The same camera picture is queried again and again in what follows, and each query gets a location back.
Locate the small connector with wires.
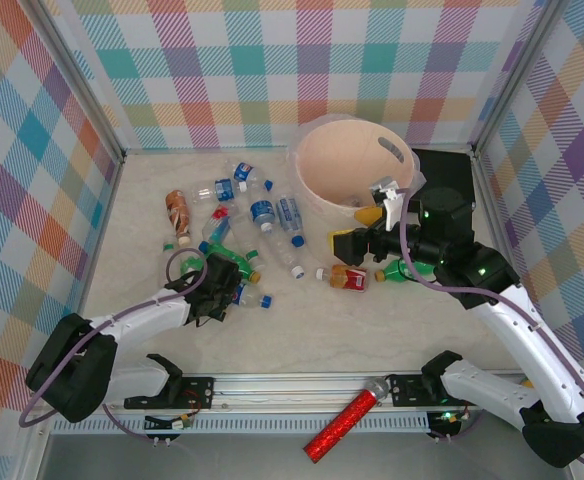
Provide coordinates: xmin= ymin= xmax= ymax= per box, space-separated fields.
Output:
xmin=144 ymin=412 xmax=203 ymax=432
xmin=429 ymin=408 xmax=473 ymax=442

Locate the green bottle orange cap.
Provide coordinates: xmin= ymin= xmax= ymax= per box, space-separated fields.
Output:
xmin=205 ymin=242 xmax=264 ymax=285
xmin=373 ymin=257 xmax=439 ymax=285

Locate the orange drink bottle red label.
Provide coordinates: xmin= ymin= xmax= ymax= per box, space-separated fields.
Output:
xmin=314 ymin=263 xmax=372 ymax=293

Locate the long clear bottle without label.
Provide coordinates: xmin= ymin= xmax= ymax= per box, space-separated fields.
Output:
xmin=226 ymin=212 xmax=307 ymax=280

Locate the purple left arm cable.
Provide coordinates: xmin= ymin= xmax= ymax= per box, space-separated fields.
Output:
xmin=18 ymin=249 xmax=209 ymax=442

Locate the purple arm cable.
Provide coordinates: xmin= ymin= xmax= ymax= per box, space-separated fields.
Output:
xmin=394 ymin=187 xmax=584 ymax=474
xmin=18 ymin=249 xmax=209 ymax=442

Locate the clear bottle pale label blue cap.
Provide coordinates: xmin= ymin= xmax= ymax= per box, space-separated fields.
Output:
xmin=275 ymin=194 xmax=307 ymax=249

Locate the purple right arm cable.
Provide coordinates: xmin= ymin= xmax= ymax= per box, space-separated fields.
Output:
xmin=394 ymin=187 xmax=584 ymax=474

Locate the grey slotted cable duct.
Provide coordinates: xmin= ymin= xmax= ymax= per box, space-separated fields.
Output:
xmin=51 ymin=413 xmax=436 ymax=437

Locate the clear bottle round logo label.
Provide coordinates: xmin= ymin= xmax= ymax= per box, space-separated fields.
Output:
xmin=230 ymin=159 xmax=275 ymax=194

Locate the black flat rectangular case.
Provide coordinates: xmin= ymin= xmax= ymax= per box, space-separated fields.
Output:
xmin=411 ymin=147 xmax=476 ymax=209

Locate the beige round bin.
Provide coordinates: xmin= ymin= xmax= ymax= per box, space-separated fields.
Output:
xmin=286 ymin=115 xmax=426 ymax=227

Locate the crushed bottle red blue label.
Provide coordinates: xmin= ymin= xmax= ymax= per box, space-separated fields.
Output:
xmin=197 ymin=203 xmax=234 ymax=254

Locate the red glitter toy microphone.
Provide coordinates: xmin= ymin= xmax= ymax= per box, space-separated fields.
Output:
xmin=303 ymin=377 xmax=392 ymax=464

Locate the clear bottle green cap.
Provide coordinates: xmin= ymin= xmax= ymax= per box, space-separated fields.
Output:
xmin=160 ymin=238 xmax=204 ymax=281

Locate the clear bottle wide blue label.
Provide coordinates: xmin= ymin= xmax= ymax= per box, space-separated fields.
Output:
xmin=248 ymin=197 xmax=277 ymax=236

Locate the clear bottle blue label white cap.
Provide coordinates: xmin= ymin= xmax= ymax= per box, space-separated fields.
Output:
xmin=189 ymin=178 xmax=250 ymax=205

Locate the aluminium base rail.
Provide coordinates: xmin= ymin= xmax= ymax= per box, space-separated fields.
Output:
xmin=51 ymin=372 xmax=573 ymax=416

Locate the aluminium frame post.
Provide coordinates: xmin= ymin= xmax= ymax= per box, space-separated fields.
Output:
xmin=470 ymin=0 xmax=568 ymax=157
xmin=34 ymin=0 xmax=127 ymax=162

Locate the brown label drink bottle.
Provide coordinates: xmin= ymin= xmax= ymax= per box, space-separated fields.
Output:
xmin=164 ymin=188 xmax=194 ymax=247

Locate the small bottle white green cap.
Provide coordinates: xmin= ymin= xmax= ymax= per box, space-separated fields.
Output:
xmin=245 ymin=248 xmax=268 ymax=274

